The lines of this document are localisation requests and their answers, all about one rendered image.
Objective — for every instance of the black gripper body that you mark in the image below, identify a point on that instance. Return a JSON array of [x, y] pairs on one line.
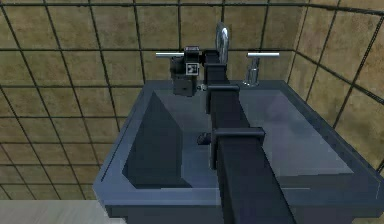
[[182, 86]]

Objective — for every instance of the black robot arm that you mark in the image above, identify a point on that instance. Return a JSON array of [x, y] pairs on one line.
[[240, 156]]

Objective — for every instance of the dark purple razor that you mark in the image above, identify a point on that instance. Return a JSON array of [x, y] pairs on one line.
[[203, 138]]

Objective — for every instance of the chrome curved faucet spout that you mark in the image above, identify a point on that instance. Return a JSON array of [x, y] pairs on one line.
[[222, 40]]

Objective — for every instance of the dark grey-blue sink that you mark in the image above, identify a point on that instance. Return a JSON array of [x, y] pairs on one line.
[[300, 143]]

